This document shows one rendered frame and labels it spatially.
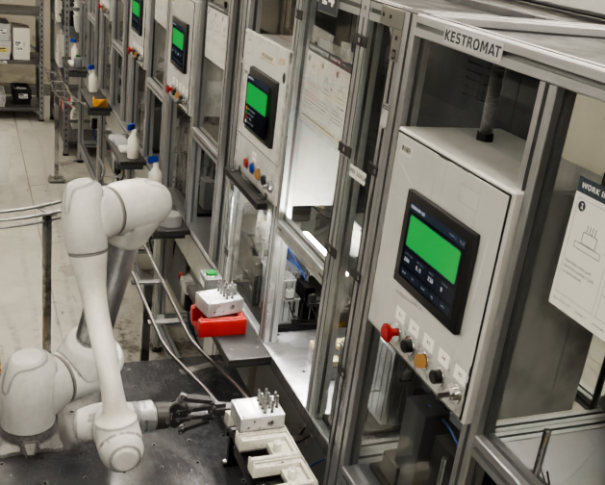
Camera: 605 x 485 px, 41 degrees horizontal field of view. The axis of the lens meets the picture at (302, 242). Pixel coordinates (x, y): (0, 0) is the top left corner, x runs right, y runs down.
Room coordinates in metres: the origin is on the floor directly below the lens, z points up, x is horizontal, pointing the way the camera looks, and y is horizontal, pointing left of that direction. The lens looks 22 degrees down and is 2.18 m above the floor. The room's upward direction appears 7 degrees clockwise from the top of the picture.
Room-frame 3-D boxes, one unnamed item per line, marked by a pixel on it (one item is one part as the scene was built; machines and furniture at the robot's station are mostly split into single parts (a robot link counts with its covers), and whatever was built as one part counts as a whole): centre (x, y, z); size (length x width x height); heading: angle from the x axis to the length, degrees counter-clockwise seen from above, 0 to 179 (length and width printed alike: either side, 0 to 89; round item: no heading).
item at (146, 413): (1.86, 0.37, 0.88); 0.09 x 0.06 x 0.09; 24
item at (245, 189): (2.49, 0.20, 1.37); 0.36 x 0.04 x 0.04; 24
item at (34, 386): (1.98, 0.72, 0.85); 0.18 x 0.16 x 0.22; 145
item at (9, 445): (1.95, 0.72, 0.71); 0.22 x 0.18 x 0.06; 24
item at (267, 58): (2.54, 0.08, 1.60); 0.42 x 0.29 x 0.46; 24
